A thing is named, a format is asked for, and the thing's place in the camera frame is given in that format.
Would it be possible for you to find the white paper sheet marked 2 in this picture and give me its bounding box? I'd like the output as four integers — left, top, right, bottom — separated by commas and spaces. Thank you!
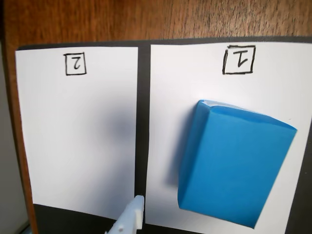
15, 46, 139, 221

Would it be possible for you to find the white paper sheet marked 1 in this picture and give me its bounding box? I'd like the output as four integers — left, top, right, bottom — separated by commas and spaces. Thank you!
144, 41, 312, 234

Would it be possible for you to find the blue paper box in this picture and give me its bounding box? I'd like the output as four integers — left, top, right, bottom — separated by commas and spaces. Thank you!
177, 99, 298, 230

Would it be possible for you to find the black mat with WROB print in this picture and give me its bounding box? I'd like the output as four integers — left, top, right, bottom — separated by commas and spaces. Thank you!
14, 36, 312, 234

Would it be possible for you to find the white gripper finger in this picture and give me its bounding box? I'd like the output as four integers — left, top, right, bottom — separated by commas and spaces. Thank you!
104, 195, 145, 234

